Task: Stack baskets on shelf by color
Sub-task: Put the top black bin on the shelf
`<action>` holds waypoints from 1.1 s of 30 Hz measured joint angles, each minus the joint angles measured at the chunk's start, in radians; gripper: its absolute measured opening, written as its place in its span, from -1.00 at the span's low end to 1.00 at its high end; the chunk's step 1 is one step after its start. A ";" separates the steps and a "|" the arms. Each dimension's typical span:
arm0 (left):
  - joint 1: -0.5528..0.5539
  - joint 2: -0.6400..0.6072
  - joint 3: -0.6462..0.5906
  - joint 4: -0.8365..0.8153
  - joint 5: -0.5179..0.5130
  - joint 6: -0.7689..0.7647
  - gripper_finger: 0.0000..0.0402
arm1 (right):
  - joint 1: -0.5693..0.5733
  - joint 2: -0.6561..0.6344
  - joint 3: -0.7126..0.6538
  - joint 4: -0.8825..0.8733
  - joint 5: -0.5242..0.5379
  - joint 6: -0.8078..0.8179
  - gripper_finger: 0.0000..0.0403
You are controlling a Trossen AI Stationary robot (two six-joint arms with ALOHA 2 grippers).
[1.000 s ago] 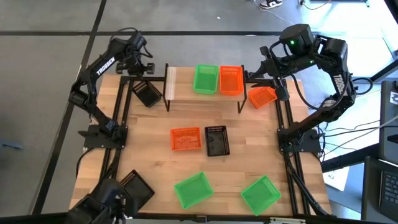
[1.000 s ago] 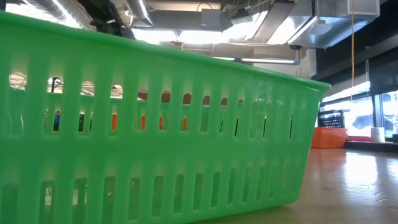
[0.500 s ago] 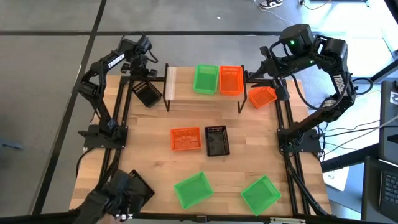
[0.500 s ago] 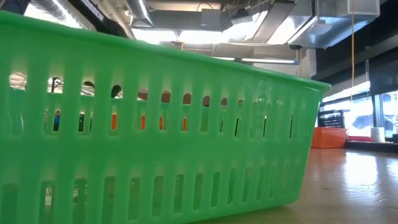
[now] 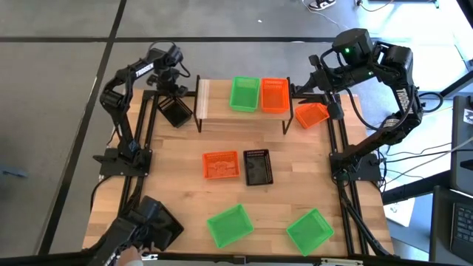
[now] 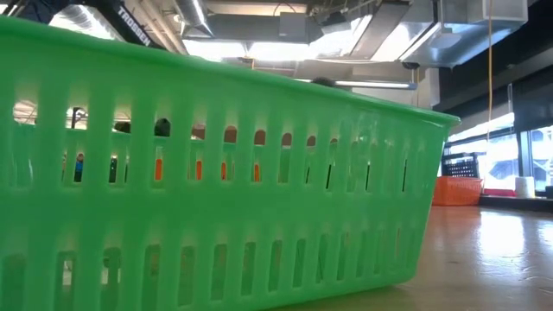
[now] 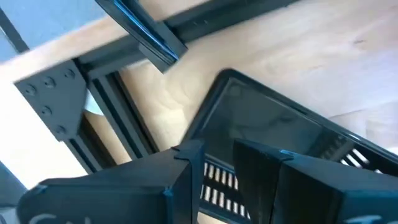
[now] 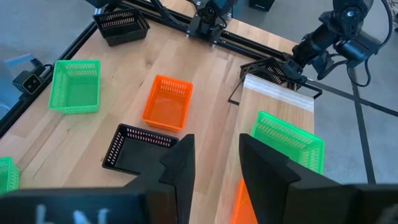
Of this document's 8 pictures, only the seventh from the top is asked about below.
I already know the black corner bracket plate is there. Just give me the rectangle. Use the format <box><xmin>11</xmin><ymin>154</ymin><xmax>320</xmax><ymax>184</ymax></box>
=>
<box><xmin>14</xmin><ymin>60</ymin><xmax>88</xmax><ymax>142</ymax></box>

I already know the black plastic basket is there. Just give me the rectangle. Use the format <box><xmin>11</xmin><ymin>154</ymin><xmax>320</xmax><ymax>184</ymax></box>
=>
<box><xmin>182</xmin><ymin>68</ymin><xmax>398</xmax><ymax>224</ymax></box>

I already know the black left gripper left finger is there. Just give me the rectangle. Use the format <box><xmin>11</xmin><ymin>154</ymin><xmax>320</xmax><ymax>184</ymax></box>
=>
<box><xmin>17</xmin><ymin>139</ymin><xmax>206</xmax><ymax>224</ymax></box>

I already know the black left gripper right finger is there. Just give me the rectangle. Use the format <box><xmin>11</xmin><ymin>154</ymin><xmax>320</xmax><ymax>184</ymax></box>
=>
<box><xmin>233</xmin><ymin>139</ymin><xmax>398</xmax><ymax>224</ymax></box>

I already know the black aluminium frame rail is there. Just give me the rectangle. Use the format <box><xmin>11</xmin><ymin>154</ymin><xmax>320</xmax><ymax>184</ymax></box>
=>
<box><xmin>76</xmin><ymin>0</ymin><xmax>299</xmax><ymax>80</ymax></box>
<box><xmin>65</xmin><ymin>113</ymin><xmax>118</xmax><ymax>175</ymax></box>
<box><xmin>88</xmin><ymin>71</ymin><xmax>159</xmax><ymax>159</ymax></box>

